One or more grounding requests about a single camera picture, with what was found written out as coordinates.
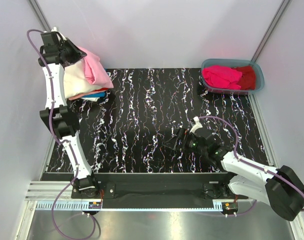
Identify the white slotted cable duct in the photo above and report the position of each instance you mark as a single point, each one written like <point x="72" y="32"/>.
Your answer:
<point x="91" y="206"/>

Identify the salmon folded t-shirt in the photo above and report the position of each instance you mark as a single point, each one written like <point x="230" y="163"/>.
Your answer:
<point x="89" y="93"/>

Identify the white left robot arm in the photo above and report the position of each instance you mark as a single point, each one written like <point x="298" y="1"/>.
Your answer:
<point x="64" y="126"/>

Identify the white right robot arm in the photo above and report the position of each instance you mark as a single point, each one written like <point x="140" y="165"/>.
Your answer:
<point x="279" y="188"/>

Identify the light pink t-shirt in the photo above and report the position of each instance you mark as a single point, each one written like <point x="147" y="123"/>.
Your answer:
<point x="93" y="70"/>

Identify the grey-blue plastic basket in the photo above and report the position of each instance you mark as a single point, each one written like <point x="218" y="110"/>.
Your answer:
<point x="234" y="63"/>

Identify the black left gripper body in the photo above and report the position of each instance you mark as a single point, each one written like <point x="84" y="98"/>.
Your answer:
<point x="63" y="48"/>

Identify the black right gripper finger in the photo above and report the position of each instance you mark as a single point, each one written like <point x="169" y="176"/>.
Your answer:
<point x="181" y="133"/>
<point x="176" y="143"/>

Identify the red folded t-shirt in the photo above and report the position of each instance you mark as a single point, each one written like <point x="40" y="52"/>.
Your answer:
<point x="102" y="89"/>

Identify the dark red crumpled t-shirt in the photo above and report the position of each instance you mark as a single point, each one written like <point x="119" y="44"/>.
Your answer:
<point x="248" y="79"/>

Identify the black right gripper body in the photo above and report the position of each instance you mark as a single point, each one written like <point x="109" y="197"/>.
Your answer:
<point x="193" y="146"/>

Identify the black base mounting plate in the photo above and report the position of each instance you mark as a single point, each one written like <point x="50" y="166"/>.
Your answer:
<point x="157" y="189"/>

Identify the magenta crumpled t-shirt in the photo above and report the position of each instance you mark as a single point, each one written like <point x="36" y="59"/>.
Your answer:
<point x="222" y="77"/>

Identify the white folded t-shirt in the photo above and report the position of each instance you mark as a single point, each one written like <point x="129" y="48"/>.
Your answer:
<point x="75" y="82"/>

